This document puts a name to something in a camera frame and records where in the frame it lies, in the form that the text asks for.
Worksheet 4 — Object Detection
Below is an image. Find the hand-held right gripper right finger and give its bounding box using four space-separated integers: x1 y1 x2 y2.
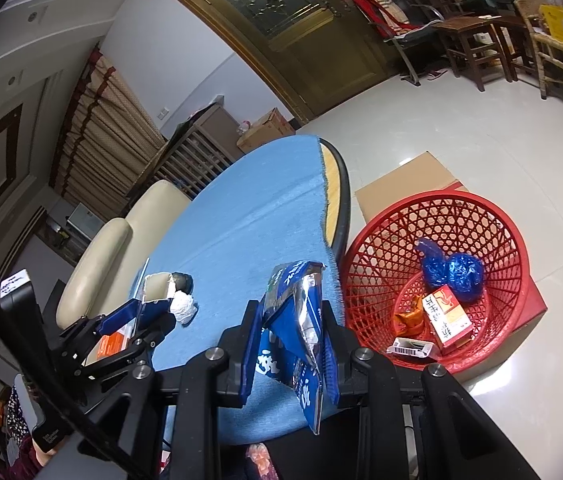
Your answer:
319 300 542 480

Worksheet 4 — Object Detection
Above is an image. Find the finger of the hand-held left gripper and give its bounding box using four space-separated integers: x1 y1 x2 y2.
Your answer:
69 310 178 480
59 299 143 361

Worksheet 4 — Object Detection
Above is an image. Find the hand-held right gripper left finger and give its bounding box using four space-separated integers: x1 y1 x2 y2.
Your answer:
164 300 268 480

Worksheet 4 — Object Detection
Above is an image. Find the blue toothpaste box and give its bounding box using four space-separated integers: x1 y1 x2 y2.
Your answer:
134 271 175 328

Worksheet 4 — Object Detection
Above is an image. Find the dark blue foil packet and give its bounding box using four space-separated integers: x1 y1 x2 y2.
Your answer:
256 260 326 436

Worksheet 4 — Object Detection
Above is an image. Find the black plastic bag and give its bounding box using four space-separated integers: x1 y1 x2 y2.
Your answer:
170 272 195 295

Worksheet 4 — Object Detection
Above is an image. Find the white barcode box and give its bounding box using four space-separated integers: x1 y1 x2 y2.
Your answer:
388 338 433 360

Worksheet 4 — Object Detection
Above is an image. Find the orange wrapper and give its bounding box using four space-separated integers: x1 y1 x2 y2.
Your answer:
394 296 425 337

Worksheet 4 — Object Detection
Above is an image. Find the small orange box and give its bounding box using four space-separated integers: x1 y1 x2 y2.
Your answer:
422 282 473 352

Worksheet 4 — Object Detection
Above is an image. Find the blue plastic bag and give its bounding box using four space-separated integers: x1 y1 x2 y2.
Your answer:
415 237 486 303

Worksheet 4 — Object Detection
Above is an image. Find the red plastic basket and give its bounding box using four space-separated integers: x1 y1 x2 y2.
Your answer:
339 191 531 375

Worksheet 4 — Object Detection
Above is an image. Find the person's left forearm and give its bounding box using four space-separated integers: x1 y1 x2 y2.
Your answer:
16 432 62 480

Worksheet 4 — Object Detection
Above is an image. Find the orange and white box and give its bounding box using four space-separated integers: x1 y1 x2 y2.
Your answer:
96 330 130 361

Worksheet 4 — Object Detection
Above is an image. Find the cream leather sofa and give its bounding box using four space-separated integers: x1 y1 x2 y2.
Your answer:
56 179 193 333

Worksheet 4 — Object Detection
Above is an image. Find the dark display cabinet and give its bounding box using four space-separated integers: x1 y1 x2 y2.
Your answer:
44 210 87 266

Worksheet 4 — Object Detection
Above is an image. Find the black floral cloth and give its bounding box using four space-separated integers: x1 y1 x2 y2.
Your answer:
6 382 30 443

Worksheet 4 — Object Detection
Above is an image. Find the person's floral clothing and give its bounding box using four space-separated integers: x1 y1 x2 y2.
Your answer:
244 442 282 480

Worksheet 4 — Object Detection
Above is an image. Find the white standing air conditioner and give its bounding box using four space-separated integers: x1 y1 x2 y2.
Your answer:
66 203 100 241

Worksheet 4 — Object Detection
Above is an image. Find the round table with black rim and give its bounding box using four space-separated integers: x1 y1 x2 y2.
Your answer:
319 137 353 253

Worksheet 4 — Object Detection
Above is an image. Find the beige curtain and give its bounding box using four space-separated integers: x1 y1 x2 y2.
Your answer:
48 47 168 221

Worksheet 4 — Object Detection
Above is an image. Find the grey wooden crib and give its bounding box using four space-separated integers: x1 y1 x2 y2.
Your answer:
126 100 242 201

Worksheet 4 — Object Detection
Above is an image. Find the flat brown cardboard box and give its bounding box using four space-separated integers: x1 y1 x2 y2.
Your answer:
354 150 548 361

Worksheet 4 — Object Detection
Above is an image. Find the wooden glass-panel door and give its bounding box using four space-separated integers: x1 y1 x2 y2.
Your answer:
149 0 407 123

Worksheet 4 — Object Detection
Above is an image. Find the red striped cloth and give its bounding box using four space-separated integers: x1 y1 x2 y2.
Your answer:
349 0 415 41

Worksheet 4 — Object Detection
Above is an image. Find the dark wooden stool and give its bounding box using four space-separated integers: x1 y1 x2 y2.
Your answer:
431 16 518 92
491 15 537 81

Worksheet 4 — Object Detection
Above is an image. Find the dark wooden chair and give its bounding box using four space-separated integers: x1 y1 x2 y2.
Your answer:
404 0 467 26

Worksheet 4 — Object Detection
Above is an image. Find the yellow box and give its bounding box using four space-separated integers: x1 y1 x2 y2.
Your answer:
539 4 563 53

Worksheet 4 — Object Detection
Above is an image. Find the metal frame chair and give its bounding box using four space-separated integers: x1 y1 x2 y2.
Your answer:
349 0 445 83

